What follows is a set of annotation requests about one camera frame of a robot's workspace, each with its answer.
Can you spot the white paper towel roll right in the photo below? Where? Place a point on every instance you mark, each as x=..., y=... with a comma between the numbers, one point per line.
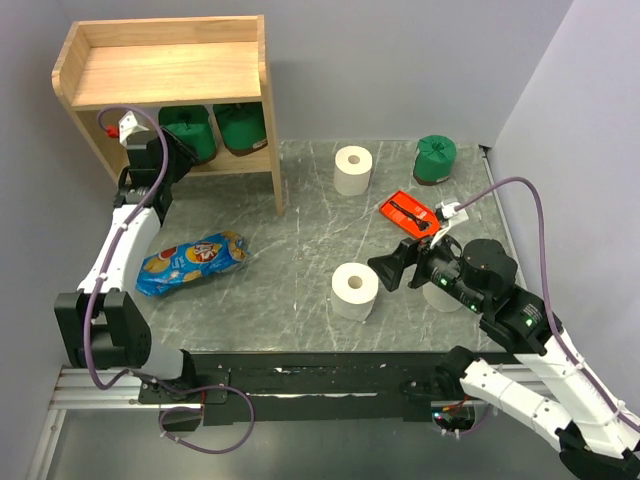
x=439, y=299

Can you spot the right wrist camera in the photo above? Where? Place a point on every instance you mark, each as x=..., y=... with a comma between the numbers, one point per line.
x=449, y=215

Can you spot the white paper towel roll back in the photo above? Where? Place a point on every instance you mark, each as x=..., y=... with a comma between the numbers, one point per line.
x=353, y=166

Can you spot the orange razor package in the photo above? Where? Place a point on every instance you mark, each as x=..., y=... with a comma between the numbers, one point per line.
x=411, y=216

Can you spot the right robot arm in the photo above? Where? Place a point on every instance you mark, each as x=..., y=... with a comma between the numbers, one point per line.
x=595, y=435

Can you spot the white paper towel roll front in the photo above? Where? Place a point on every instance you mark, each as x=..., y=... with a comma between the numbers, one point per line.
x=354, y=288

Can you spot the wooden shelf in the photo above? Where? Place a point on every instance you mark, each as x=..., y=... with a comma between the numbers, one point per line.
x=168, y=61

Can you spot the blue chips bag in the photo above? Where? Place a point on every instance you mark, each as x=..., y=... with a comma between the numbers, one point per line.
x=184, y=263

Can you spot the white paper towel roll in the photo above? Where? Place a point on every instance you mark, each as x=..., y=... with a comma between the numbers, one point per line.
x=439, y=299
x=354, y=288
x=353, y=166

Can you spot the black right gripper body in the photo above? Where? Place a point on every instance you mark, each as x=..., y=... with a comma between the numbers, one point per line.
x=436, y=264

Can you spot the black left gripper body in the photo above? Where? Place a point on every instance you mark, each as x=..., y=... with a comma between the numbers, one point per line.
x=170, y=178

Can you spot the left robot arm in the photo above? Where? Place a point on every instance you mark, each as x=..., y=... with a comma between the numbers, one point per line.
x=101, y=325

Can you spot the green roll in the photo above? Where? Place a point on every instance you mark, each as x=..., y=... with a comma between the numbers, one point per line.
x=191, y=125
x=434, y=159
x=242, y=127

